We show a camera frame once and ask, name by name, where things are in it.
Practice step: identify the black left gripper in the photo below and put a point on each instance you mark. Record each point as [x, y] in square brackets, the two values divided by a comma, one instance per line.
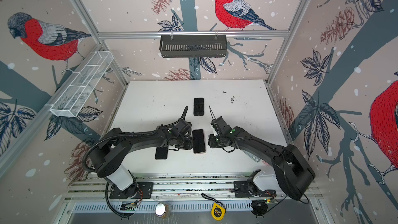
[190, 145]

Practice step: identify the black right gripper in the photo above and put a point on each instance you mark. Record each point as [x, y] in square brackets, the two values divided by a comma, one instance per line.
[211, 142]

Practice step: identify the black phone horizontal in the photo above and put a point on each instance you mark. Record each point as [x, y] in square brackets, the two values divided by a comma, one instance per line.
[199, 145]

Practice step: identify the black phone diagonal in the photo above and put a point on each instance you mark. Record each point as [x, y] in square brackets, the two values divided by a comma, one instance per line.
[198, 106]

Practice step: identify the light blue phone case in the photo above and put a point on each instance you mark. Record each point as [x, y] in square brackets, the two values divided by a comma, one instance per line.
[253, 157]

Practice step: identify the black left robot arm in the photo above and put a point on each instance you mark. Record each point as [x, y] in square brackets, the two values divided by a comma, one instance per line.
[106, 156]

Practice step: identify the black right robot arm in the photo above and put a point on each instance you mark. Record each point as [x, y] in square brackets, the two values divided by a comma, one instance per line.
[293, 173]

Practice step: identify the black phone upright left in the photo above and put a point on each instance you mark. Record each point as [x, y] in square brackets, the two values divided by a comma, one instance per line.
[161, 153]

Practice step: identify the yellow tape measure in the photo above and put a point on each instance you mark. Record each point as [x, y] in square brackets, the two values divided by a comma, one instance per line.
[218, 210]

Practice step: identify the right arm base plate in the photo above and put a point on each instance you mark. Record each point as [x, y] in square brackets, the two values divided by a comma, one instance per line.
[247, 189]

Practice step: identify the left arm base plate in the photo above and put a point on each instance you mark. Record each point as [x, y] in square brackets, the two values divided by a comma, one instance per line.
[138, 191]

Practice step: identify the black wire basket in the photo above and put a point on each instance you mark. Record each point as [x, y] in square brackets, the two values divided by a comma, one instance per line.
[193, 46]

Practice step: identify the white wire basket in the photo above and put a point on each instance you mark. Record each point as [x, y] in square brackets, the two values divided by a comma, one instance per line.
[74, 97]

